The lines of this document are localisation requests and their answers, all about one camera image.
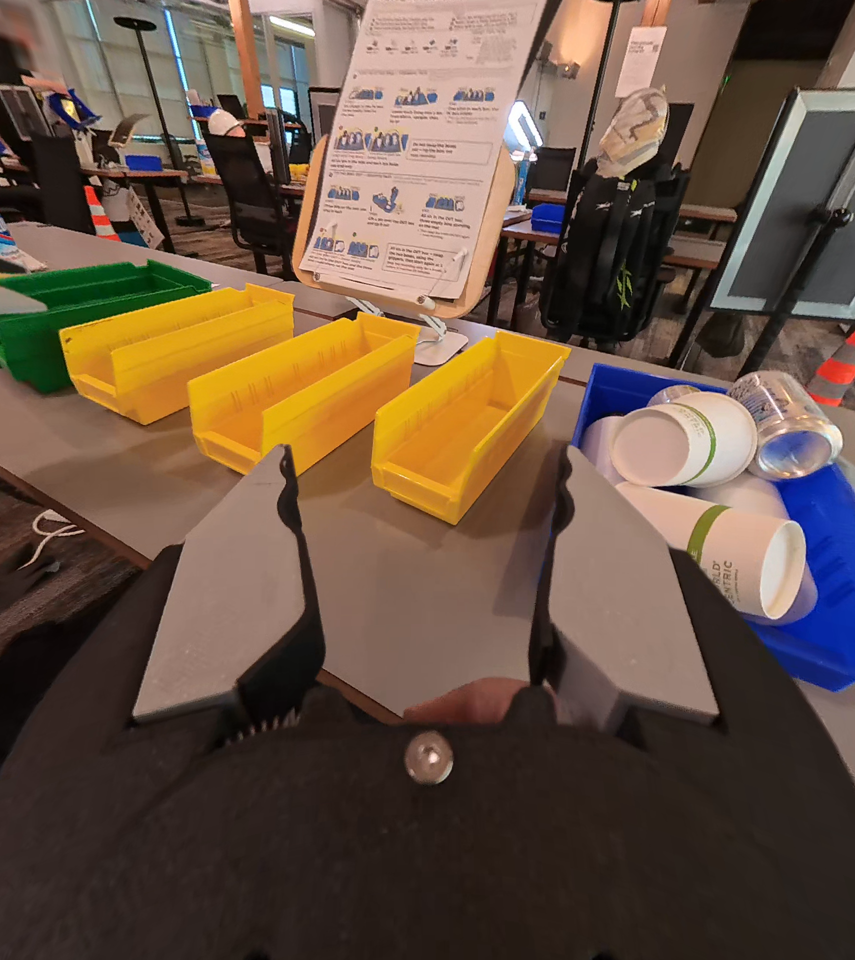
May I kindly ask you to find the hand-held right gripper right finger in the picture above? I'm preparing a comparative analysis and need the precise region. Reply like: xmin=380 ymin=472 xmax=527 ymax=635
xmin=528 ymin=444 xmax=721 ymax=732

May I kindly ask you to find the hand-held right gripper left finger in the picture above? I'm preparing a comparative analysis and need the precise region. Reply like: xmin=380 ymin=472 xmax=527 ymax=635
xmin=132 ymin=444 xmax=326 ymax=725

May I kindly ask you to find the green plastic bin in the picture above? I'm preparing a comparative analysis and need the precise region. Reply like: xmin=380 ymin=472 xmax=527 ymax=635
xmin=0 ymin=260 xmax=213 ymax=393

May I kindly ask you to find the blue plastic bin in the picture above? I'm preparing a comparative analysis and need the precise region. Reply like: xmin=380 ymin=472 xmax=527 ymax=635
xmin=572 ymin=363 xmax=855 ymax=692

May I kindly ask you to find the green striped paper cup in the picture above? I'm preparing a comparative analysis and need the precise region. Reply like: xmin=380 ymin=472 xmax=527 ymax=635
xmin=611 ymin=391 xmax=759 ymax=489
xmin=615 ymin=483 xmax=819 ymax=626

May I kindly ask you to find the orange traffic cone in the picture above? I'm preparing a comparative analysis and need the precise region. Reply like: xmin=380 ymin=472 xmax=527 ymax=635
xmin=806 ymin=311 xmax=855 ymax=408
xmin=82 ymin=185 xmax=121 ymax=243

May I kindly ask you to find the yellow plastic bin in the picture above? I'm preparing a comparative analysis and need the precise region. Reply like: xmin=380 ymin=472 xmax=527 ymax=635
xmin=187 ymin=312 xmax=421 ymax=475
xmin=60 ymin=283 xmax=295 ymax=426
xmin=371 ymin=330 xmax=572 ymax=525

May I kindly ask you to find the black floor lamp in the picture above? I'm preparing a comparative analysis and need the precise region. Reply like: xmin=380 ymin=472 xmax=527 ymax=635
xmin=114 ymin=16 xmax=207 ymax=228

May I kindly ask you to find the black office chair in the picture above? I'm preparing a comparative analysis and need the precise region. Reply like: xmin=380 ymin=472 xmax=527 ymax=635
xmin=202 ymin=131 xmax=301 ymax=275

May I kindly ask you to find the white metal stand base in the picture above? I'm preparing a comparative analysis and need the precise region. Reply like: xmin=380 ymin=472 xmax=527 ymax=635
xmin=345 ymin=296 xmax=470 ymax=366

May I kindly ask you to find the black backpack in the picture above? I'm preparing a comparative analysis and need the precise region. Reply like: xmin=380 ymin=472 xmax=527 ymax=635
xmin=543 ymin=157 xmax=691 ymax=342

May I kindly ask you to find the grey framed board panel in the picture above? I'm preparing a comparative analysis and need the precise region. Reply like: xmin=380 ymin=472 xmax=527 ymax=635
xmin=711 ymin=87 xmax=855 ymax=320

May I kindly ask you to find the printed instruction sheet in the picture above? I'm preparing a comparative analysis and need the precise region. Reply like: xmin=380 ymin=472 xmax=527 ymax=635
xmin=298 ymin=0 xmax=549 ymax=301

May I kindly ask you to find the crumpled white patterned bundle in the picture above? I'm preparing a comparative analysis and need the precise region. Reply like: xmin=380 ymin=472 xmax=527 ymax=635
xmin=597 ymin=86 xmax=670 ymax=177

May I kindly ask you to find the black light stand pole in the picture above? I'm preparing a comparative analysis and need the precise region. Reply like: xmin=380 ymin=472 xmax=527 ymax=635
xmin=577 ymin=0 xmax=624 ymax=162

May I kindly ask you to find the white cord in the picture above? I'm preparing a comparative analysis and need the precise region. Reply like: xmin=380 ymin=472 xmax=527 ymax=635
xmin=31 ymin=510 xmax=87 ymax=560

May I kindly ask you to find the black board stand frame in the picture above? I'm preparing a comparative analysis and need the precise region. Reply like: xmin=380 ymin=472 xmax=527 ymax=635
xmin=667 ymin=210 xmax=855 ymax=376

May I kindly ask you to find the white wall notice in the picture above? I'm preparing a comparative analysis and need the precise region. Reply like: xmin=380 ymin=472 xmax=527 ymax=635
xmin=617 ymin=26 xmax=669 ymax=87

